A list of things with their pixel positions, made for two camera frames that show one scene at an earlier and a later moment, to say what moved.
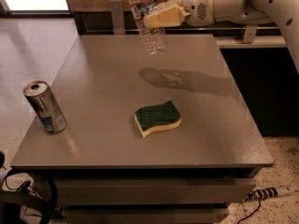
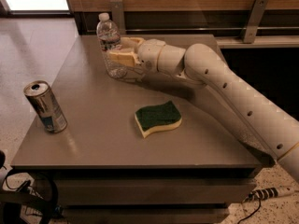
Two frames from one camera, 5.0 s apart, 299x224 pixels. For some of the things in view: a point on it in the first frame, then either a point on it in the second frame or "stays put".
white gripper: x=198 y=7 → x=149 y=55
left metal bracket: x=118 y=17 stays put
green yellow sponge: x=154 y=118 stays put
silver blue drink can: x=40 y=96 stays put
